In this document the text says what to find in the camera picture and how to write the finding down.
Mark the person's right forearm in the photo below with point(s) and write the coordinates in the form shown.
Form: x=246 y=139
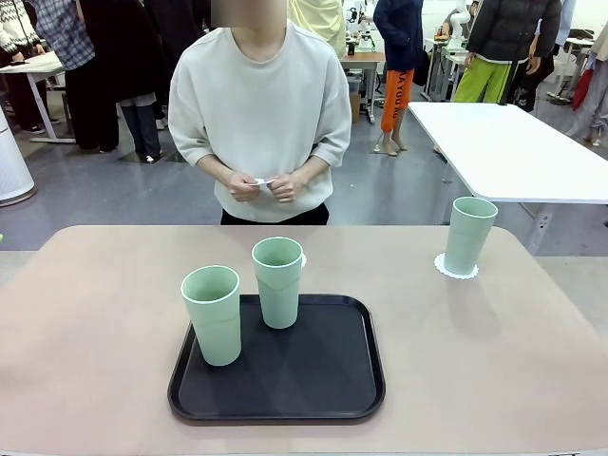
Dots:
x=214 y=167

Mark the bystander in patterned sweater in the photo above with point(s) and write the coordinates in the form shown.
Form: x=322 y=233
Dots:
x=16 y=28

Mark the wood-top desk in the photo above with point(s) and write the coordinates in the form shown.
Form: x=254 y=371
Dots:
x=361 y=57

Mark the person's right hand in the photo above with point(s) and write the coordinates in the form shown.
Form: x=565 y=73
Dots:
x=243 y=187

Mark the black plastic serving tray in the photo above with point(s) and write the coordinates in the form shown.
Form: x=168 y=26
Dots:
x=309 y=370

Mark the white height-adjustable desk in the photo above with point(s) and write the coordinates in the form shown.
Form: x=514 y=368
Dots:
x=28 y=64

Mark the bystander in lime trousers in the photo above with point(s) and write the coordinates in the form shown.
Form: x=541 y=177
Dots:
x=508 y=28

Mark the person in cream sweatshirt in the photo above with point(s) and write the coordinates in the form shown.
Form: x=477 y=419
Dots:
x=256 y=104

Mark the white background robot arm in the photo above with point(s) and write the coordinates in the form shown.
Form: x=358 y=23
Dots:
x=457 y=24

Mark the white cylindrical air purifier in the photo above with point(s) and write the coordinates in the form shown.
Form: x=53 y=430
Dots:
x=12 y=166

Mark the bystander in grey trousers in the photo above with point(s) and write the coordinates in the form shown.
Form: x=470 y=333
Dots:
x=594 y=95

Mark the bystander in yellow top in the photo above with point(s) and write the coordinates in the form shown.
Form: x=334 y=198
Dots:
x=328 y=24

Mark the white scalloped paper coaster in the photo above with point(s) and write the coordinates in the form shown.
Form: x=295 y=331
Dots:
x=440 y=266
x=264 y=181
x=303 y=260

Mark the bystander in orange trousers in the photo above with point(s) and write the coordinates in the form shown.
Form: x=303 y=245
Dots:
x=396 y=90

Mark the white folding table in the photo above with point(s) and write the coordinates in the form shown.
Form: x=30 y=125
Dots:
x=513 y=152

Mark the person's left hand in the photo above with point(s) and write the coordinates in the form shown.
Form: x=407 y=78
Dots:
x=286 y=187

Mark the person's left forearm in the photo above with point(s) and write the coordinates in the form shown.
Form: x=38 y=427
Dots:
x=311 y=167

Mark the bystander in plaid shirt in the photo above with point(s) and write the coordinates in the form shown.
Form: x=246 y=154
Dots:
x=62 y=28

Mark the bystander in black coat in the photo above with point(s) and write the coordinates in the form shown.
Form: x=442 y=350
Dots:
x=119 y=57

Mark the light green plastic cup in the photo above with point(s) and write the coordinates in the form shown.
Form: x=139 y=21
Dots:
x=278 y=294
x=214 y=328
x=468 y=237

